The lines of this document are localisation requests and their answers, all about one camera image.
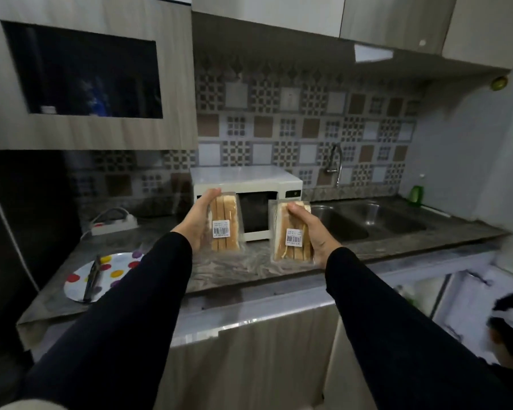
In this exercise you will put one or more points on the person's left hand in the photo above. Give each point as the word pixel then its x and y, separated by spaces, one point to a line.
pixel 195 224

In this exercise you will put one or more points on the white microwave oven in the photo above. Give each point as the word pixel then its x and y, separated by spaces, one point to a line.
pixel 256 185

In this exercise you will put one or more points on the chrome sink faucet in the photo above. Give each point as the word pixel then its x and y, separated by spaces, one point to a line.
pixel 336 162

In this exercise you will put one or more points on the round brass wall fitting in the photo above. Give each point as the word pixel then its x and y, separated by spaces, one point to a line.
pixel 499 83

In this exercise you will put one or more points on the wooden base cabinet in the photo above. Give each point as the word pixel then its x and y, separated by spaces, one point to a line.
pixel 256 362

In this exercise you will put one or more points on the white power strip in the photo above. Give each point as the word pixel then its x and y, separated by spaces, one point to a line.
pixel 113 221

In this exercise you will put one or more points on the person's left thumb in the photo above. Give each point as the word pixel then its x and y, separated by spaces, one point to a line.
pixel 210 195

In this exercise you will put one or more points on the glass-door wall cabinet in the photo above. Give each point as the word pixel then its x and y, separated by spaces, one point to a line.
pixel 81 72

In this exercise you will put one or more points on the polka dot plate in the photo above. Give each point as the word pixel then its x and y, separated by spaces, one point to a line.
pixel 111 273

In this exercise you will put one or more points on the clear-wrapped sandwich pack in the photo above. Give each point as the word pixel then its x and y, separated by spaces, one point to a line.
pixel 291 238
pixel 225 223

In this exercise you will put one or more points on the person's right forearm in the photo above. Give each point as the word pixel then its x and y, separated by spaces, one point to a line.
pixel 406 337

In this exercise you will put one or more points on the person's left forearm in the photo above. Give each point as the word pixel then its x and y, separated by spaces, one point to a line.
pixel 111 324

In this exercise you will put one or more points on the person's right hand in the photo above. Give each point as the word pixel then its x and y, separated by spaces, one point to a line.
pixel 318 236

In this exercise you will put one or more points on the steel double sink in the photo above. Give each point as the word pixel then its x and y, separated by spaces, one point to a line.
pixel 367 221

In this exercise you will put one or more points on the person's right thumb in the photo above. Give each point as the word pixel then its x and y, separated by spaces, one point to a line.
pixel 300 212

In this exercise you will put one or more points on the green dish soap bottle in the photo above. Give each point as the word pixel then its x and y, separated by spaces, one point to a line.
pixel 415 195

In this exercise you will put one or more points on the wooden upper cabinets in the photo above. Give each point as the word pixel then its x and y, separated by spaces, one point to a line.
pixel 367 21

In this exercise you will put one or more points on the black knife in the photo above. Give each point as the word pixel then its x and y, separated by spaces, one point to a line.
pixel 92 279

